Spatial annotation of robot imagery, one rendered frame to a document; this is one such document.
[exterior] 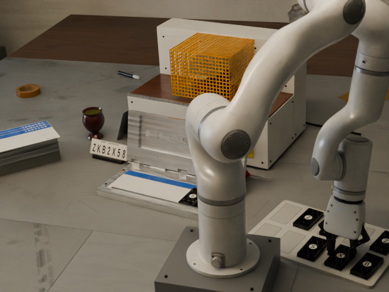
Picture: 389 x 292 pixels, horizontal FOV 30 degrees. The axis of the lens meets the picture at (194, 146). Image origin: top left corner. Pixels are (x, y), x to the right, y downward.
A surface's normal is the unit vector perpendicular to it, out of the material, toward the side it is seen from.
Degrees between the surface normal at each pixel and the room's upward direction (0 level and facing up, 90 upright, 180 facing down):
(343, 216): 78
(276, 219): 0
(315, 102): 0
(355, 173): 84
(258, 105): 69
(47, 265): 0
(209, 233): 89
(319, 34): 112
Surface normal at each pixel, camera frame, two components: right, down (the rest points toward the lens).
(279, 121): 0.87, 0.18
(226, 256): 0.08, 0.43
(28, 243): -0.05, -0.89
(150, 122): -0.48, 0.19
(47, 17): -0.29, 0.44
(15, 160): 0.46, 0.38
